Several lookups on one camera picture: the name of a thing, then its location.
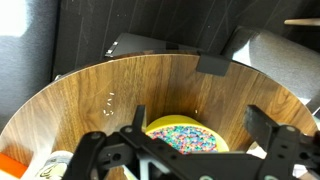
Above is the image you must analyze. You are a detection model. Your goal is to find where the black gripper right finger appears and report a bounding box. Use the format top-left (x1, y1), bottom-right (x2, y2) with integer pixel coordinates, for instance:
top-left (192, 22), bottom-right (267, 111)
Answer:
top-left (244, 105), bottom-right (279, 148)

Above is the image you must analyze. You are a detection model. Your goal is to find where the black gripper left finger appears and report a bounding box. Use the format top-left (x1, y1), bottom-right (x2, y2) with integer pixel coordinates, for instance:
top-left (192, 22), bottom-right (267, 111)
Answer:
top-left (121, 105), bottom-right (146, 133)

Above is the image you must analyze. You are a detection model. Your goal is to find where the yellow bowl with colourful beads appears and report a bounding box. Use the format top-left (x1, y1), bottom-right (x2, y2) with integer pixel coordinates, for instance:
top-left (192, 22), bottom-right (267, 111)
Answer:
top-left (145, 115), bottom-right (229, 154)

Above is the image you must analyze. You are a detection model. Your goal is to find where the round wooden table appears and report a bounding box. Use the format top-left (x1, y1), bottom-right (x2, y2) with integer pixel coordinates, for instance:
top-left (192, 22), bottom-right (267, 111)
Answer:
top-left (0, 53), bottom-right (319, 180)

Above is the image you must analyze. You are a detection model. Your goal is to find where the grey upholstered chair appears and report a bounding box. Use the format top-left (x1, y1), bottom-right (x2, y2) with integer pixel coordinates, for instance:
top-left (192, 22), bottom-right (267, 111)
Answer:
top-left (222, 27), bottom-right (320, 112)

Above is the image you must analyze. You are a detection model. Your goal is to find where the black tape patch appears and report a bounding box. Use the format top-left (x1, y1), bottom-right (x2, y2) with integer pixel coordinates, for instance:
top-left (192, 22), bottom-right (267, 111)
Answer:
top-left (196, 54), bottom-right (231, 76)

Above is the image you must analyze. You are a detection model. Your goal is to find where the white printed container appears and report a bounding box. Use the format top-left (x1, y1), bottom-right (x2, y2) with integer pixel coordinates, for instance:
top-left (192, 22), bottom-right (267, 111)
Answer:
top-left (34, 150), bottom-right (73, 180)

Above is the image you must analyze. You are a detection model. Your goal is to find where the orange object at table edge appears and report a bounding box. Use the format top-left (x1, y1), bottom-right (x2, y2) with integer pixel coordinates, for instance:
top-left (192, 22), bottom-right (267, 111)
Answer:
top-left (0, 153), bottom-right (27, 178)

